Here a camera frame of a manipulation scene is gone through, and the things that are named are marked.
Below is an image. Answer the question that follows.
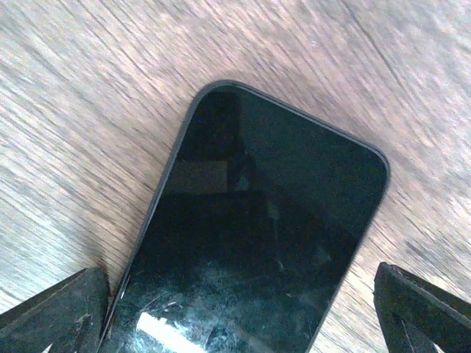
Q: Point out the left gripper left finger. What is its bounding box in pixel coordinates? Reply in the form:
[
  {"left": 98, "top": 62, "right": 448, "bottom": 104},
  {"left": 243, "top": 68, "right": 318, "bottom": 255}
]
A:
[{"left": 1, "top": 267, "right": 110, "bottom": 352}]

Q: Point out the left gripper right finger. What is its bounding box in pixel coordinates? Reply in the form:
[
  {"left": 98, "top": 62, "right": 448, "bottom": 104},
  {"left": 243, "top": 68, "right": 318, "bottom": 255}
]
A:
[{"left": 374, "top": 262, "right": 470, "bottom": 352}]

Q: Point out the black phone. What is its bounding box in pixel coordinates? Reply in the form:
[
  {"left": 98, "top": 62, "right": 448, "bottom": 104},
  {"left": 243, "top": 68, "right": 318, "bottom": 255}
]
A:
[{"left": 99, "top": 80, "right": 389, "bottom": 352}]

